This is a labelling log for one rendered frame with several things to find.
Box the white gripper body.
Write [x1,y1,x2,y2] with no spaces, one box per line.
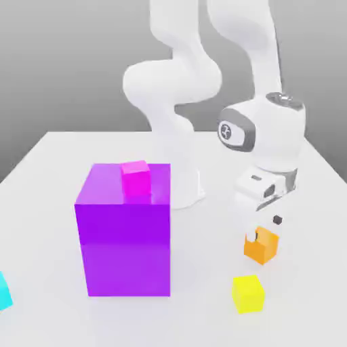
[239,201,285,234]

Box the large purple box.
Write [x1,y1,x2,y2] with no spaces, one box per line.
[74,162,171,298]

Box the small magenta cube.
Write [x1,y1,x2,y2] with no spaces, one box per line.
[120,160,151,197]

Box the small yellow cube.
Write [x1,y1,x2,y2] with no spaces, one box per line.
[232,274,266,314]

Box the small orange cube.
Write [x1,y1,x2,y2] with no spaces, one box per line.
[243,226,280,266]

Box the small cyan cube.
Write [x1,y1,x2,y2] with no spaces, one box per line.
[0,270,14,311]

